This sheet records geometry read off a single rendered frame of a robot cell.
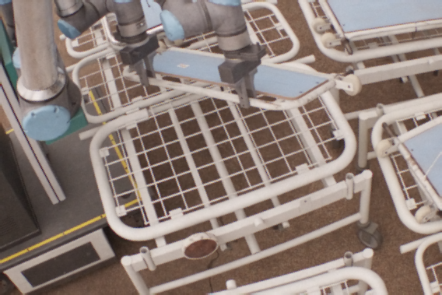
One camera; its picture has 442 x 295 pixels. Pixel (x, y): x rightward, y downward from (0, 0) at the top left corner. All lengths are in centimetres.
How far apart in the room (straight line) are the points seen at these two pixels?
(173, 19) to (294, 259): 122
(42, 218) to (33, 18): 114
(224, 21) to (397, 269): 129
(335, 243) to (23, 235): 123
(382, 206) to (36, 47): 164
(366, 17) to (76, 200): 135
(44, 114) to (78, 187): 84
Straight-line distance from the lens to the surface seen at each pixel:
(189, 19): 186
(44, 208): 270
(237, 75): 195
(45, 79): 187
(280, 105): 198
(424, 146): 235
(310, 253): 274
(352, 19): 274
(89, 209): 263
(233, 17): 188
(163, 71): 235
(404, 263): 272
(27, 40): 178
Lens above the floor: 239
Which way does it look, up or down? 50 degrees down
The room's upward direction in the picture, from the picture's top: 14 degrees counter-clockwise
